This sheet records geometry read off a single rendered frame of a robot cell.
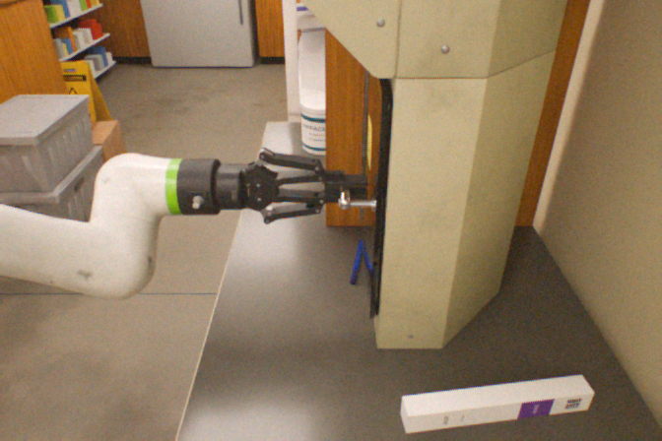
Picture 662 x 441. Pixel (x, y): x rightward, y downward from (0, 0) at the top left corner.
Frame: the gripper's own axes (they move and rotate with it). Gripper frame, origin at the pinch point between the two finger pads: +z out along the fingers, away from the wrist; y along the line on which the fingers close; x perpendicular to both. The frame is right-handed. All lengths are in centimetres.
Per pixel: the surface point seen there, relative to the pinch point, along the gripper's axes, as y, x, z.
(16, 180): -72, 148, -160
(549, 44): 22.5, -0.3, 28.2
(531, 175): -11, 27, 42
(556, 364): -26.4, -13.0, 34.6
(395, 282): -11.3, -10.4, 7.5
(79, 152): -72, 184, -145
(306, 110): -9, 66, -9
